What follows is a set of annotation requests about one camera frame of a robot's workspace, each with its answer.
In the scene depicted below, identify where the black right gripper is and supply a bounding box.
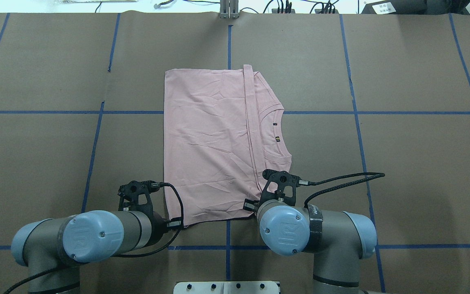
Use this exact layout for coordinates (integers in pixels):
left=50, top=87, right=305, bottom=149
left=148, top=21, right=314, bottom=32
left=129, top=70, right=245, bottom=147
left=243, top=169, right=303, bottom=213

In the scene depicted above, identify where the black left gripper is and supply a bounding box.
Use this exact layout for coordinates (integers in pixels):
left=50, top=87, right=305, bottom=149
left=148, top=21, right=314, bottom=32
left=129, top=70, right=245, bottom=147
left=118, top=180, right=162, bottom=215

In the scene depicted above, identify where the pink Snoopy t-shirt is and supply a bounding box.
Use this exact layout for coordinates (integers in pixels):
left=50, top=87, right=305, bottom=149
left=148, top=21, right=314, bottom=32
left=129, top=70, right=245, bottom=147
left=164, top=65, right=292, bottom=227

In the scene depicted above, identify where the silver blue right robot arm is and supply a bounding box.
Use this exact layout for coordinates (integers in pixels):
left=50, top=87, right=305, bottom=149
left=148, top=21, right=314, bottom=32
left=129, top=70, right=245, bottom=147
left=243, top=169, right=385, bottom=294

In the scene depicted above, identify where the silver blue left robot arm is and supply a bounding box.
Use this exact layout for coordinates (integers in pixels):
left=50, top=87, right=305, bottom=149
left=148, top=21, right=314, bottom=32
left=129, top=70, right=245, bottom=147
left=5, top=180, right=184, bottom=294

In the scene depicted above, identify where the small relay board upper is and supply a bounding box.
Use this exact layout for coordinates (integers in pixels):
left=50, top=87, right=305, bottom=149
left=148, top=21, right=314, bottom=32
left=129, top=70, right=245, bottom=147
left=270, top=0, right=295, bottom=14

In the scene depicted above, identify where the small relay board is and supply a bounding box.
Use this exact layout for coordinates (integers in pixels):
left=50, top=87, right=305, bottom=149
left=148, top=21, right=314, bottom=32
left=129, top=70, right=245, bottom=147
left=270, top=0, right=295, bottom=14
left=310, top=1, right=338, bottom=14

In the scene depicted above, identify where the small relay board lower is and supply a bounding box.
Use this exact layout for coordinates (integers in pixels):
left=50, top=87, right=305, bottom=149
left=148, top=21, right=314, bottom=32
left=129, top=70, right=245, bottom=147
left=310, top=1, right=338, bottom=14

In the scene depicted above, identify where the black box with label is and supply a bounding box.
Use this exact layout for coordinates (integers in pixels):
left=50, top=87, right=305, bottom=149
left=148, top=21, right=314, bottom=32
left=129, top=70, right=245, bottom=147
left=360, top=0, right=427, bottom=15

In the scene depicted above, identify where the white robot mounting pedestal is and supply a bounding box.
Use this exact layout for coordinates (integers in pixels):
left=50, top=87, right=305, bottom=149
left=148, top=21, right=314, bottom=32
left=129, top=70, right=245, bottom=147
left=173, top=281, right=281, bottom=294

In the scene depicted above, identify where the aluminium frame post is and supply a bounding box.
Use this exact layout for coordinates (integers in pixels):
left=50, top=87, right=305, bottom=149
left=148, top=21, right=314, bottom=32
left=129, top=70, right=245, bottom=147
left=219, top=0, right=240, bottom=19

